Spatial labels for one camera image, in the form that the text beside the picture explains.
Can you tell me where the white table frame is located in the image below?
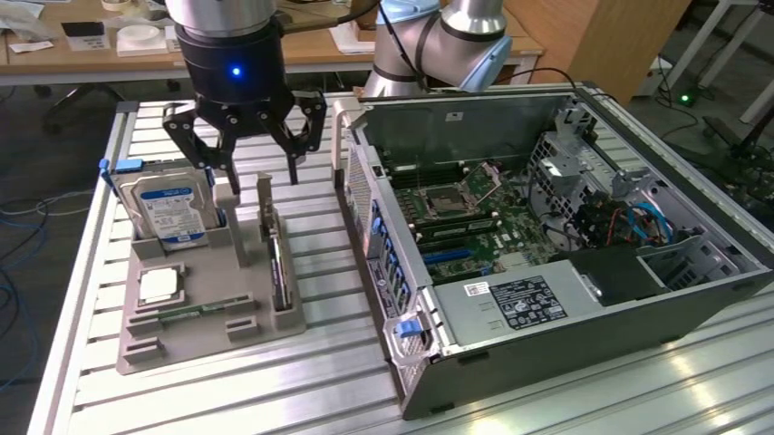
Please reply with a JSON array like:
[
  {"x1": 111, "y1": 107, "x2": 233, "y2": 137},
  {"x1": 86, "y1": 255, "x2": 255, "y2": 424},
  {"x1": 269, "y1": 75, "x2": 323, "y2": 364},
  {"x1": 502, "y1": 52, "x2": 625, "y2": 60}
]
[{"x1": 665, "y1": 0, "x2": 774, "y2": 123}]

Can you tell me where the grey metal drive cage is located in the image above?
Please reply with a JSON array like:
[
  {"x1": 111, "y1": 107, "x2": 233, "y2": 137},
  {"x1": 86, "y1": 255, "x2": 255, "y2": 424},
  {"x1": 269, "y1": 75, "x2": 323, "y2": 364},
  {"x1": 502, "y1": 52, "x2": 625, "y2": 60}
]
[{"x1": 525, "y1": 106, "x2": 673, "y2": 237}]

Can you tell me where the CPU socket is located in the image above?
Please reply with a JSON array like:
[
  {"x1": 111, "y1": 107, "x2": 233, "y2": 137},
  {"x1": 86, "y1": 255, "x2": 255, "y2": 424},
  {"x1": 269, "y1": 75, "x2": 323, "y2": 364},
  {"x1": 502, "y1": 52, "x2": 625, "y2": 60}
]
[{"x1": 422, "y1": 183, "x2": 473, "y2": 217}]

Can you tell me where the open grey PC case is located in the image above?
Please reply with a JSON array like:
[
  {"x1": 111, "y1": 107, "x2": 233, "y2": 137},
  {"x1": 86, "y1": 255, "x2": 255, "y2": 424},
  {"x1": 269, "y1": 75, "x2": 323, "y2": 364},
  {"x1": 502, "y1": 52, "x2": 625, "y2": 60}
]
[{"x1": 330, "y1": 81, "x2": 774, "y2": 421}]

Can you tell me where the black office chair base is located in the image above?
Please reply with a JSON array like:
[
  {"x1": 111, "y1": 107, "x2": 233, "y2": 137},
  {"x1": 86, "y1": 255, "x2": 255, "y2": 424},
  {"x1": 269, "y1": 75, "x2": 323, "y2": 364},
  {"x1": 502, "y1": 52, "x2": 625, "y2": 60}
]
[{"x1": 32, "y1": 81, "x2": 126, "y2": 135}]

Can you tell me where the white box with tape roll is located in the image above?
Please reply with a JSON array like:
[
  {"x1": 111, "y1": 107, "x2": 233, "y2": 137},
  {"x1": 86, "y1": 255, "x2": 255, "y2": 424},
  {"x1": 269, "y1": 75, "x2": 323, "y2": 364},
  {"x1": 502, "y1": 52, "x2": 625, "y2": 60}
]
[{"x1": 114, "y1": 24, "x2": 170, "y2": 58}]

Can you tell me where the grey plastic parts rack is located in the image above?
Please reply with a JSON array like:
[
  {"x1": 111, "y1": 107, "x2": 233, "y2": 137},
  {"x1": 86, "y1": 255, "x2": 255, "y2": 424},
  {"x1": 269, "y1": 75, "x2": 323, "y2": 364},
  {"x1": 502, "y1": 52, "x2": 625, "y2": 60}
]
[{"x1": 114, "y1": 180, "x2": 307, "y2": 377}]

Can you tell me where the white paper stack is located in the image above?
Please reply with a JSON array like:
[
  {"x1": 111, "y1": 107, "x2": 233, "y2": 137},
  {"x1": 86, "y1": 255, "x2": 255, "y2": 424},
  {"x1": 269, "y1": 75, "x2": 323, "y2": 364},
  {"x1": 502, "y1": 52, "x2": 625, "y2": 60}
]
[{"x1": 329, "y1": 20, "x2": 381, "y2": 55}]

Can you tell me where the graphics card with metal bracket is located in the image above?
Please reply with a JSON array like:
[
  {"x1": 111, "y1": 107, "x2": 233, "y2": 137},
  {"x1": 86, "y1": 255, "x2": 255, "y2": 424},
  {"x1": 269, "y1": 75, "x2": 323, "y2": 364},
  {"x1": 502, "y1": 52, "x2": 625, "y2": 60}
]
[{"x1": 255, "y1": 171, "x2": 293, "y2": 314}]

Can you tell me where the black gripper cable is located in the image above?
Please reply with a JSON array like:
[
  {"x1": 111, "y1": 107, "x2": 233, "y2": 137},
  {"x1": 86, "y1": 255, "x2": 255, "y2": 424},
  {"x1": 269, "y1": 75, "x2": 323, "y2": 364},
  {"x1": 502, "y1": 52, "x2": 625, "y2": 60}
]
[{"x1": 275, "y1": 0, "x2": 437, "y2": 92}]

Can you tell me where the silver CPU chip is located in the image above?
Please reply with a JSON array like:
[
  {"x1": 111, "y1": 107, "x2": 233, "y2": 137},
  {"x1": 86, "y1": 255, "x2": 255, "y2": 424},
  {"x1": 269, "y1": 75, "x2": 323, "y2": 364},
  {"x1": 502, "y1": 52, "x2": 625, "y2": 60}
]
[{"x1": 136, "y1": 270, "x2": 183, "y2": 307}]

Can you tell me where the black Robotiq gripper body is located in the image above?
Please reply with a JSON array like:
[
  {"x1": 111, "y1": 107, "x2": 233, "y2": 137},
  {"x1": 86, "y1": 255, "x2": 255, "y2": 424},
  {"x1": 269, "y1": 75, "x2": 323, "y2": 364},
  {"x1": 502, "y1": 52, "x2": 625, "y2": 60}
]
[{"x1": 177, "y1": 24, "x2": 297, "y2": 137}]

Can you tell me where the green motherboard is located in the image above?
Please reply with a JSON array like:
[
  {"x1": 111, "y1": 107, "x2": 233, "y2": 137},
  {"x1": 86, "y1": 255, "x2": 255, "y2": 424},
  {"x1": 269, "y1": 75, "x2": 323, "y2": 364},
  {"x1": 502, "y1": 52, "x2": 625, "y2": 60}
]
[{"x1": 386, "y1": 158, "x2": 582, "y2": 285}]

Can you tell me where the white box with black lid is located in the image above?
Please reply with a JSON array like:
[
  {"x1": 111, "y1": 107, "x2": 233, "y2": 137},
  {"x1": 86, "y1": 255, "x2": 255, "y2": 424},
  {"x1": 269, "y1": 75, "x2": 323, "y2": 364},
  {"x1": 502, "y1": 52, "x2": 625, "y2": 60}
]
[{"x1": 59, "y1": 21, "x2": 111, "y2": 52}]

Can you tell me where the blue expansion slot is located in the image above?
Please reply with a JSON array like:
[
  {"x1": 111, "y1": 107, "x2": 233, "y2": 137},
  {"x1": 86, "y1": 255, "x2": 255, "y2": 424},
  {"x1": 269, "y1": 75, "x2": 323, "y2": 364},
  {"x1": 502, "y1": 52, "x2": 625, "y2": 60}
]
[{"x1": 422, "y1": 251, "x2": 473, "y2": 265}]

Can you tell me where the grey power supply unit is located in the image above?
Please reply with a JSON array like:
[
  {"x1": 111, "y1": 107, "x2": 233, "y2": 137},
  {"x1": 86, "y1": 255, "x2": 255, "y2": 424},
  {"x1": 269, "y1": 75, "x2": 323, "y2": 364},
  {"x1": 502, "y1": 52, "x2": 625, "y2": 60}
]
[{"x1": 433, "y1": 260, "x2": 606, "y2": 345}]

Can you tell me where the green RAM stick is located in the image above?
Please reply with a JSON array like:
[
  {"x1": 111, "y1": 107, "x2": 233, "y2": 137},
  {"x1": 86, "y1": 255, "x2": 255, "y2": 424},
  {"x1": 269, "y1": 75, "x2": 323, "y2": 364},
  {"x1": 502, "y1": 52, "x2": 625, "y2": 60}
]
[{"x1": 158, "y1": 302, "x2": 229, "y2": 325}]

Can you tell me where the installed dark RAM stick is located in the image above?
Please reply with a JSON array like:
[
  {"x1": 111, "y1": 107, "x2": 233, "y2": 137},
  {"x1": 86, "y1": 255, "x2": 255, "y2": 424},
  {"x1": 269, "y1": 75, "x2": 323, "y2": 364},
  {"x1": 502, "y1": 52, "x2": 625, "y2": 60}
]
[{"x1": 417, "y1": 218, "x2": 501, "y2": 240}]

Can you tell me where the black cable behind case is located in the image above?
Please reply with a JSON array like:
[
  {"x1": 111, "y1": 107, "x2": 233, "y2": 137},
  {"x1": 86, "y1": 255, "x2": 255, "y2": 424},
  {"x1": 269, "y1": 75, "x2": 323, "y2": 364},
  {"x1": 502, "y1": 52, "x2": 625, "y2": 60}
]
[{"x1": 501, "y1": 66, "x2": 584, "y2": 91}]

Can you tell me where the metal socket cover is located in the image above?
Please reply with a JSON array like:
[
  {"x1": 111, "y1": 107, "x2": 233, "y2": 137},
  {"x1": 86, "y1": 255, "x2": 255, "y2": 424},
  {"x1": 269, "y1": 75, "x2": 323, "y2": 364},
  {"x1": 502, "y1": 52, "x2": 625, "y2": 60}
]
[{"x1": 462, "y1": 162, "x2": 503, "y2": 200}]

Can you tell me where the blue disk wire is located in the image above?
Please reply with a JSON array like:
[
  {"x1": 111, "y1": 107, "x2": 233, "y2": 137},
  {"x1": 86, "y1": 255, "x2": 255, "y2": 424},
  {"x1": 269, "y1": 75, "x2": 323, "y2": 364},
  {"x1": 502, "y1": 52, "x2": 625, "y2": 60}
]
[{"x1": 628, "y1": 203, "x2": 677, "y2": 246}]

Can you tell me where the wooden desk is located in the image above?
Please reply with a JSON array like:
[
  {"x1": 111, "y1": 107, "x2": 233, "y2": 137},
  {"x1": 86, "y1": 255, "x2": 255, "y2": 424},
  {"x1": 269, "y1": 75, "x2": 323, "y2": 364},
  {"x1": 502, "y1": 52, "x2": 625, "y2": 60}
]
[{"x1": 0, "y1": 0, "x2": 546, "y2": 87}]

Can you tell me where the hard disk in blue caddy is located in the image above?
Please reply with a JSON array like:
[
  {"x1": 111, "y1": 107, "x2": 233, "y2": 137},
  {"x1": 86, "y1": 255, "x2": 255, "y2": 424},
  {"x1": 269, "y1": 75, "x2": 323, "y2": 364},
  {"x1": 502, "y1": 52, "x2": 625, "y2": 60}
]
[{"x1": 98, "y1": 156, "x2": 229, "y2": 250}]

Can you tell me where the wooden cabinet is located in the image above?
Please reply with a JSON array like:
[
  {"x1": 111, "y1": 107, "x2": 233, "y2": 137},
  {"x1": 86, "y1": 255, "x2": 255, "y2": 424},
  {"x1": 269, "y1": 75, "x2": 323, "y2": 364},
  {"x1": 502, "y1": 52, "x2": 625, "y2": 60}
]
[{"x1": 505, "y1": 0, "x2": 694, "y2": 103}]

